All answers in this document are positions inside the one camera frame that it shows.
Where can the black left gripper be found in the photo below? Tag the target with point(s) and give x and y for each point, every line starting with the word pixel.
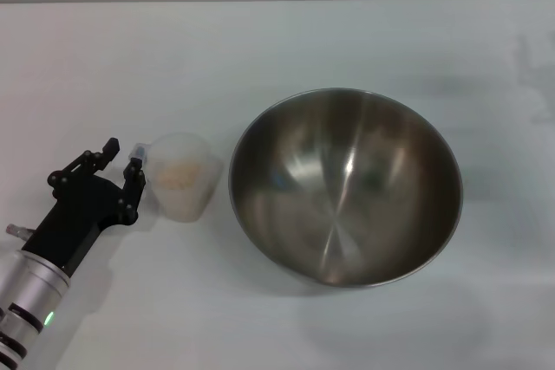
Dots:
pixel 73 218

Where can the white rice grains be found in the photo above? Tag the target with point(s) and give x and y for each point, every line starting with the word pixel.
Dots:
pixel 178 177

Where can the clear plastic measuring cup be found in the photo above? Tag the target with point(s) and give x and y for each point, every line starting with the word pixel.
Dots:
pixel 204 170

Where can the stainless steel mixing bowl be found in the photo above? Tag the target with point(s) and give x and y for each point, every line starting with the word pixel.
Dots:
pixel 347 196

